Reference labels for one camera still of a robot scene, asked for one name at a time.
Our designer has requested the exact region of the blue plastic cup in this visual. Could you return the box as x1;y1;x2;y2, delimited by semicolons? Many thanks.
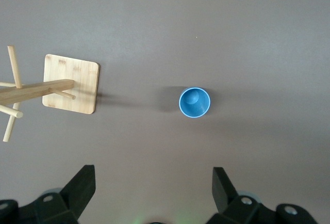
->
178;86;211;119

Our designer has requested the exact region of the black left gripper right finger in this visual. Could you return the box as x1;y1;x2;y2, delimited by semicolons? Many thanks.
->
206;166;317;224

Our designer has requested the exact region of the wooden mug tree stand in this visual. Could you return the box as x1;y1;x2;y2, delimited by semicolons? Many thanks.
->
0;45;101;142

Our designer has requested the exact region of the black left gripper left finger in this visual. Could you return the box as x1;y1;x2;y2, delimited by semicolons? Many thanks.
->
0;164;96;224

